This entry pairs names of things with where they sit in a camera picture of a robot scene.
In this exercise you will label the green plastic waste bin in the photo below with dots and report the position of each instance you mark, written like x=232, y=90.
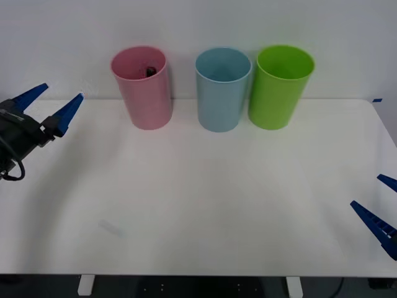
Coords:
x=279, y=90

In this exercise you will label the dark plastic bottle black cap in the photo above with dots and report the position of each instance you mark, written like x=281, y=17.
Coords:
x=150, y=71

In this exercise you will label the pale blue plastic waste bin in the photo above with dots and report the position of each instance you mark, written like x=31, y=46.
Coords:
x=221, y=96

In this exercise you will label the white table leg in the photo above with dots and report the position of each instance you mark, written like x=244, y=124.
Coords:
x=294, y=287
x=86, y=285

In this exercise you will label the pink plastic waste bin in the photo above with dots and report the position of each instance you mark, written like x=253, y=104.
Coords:
x=145, y=99

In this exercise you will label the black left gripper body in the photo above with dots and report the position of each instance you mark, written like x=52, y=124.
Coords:
x=18, y=130

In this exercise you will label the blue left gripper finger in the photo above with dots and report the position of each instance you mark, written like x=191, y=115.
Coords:
x=66, y=113
x=31, y=94

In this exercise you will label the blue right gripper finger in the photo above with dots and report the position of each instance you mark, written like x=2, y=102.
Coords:
x=389, y=181
x=373, y=222

